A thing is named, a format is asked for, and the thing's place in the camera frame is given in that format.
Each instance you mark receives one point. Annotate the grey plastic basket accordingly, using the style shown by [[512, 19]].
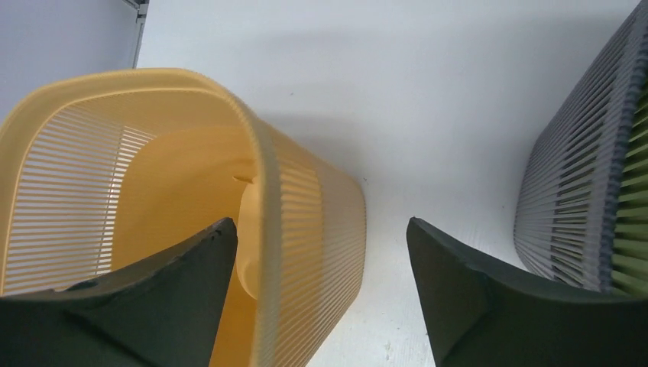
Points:
[[567, 206]]

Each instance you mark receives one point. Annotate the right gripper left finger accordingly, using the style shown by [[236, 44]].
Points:
[[163, 310]]

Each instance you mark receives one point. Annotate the left aluminium corner post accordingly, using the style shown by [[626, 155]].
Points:
[[141, 8]]

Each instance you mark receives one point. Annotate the green plastic basket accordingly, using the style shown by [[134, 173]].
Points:
[[629, 259]]

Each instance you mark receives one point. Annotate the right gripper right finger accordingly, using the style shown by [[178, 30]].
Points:
[[481, 311]]

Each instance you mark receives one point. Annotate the yellow plastic basket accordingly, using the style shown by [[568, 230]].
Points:
[[101, 171]]

